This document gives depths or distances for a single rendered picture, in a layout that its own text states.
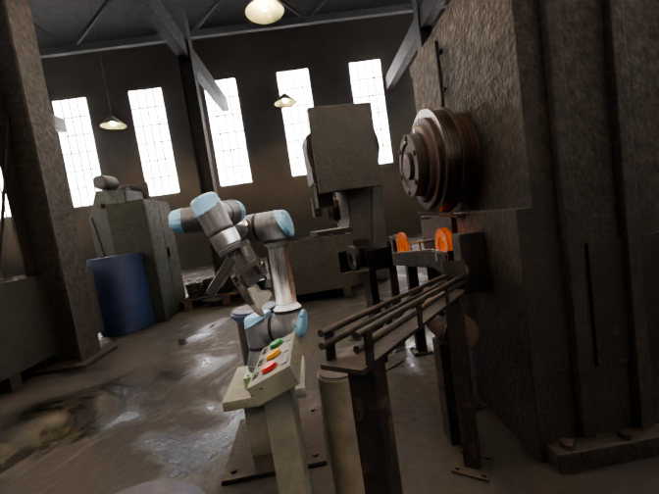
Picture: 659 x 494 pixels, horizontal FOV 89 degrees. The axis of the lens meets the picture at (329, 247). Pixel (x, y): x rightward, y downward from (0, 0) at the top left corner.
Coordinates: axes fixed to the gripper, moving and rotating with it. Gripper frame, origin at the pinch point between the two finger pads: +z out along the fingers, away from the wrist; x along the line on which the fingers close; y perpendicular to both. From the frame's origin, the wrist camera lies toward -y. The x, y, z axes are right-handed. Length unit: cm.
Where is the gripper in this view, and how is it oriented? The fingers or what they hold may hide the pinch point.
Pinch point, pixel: (259, 314)
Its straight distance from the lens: 96.2
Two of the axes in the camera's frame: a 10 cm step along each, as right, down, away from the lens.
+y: 8.8, -4.8, 0.3
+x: -0.7, -0.6, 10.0
